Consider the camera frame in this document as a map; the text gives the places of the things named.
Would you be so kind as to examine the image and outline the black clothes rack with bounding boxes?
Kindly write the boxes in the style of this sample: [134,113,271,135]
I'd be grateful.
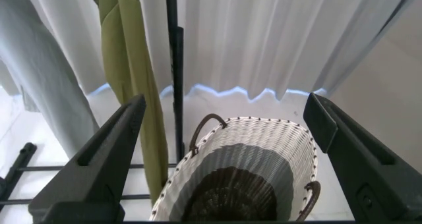
[0,0,185,211]

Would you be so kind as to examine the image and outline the white laundry basket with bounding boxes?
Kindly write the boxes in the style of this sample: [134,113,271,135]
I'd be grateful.
[148,113,322,222]

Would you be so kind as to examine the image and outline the white curtain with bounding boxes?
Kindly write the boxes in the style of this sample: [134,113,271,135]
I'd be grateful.
[0,0,422,101]

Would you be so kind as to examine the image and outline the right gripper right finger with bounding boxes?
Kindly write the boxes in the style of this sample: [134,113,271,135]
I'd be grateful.
[303,92,422,224]

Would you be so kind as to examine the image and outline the pale grey shorts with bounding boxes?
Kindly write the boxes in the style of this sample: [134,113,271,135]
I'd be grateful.
[0,0,100,159]

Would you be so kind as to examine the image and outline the green garment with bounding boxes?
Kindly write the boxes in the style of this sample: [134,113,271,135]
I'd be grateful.
[90,0,169,205]

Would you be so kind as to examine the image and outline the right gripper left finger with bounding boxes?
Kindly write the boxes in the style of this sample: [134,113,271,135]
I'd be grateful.
[28,94,147,224]

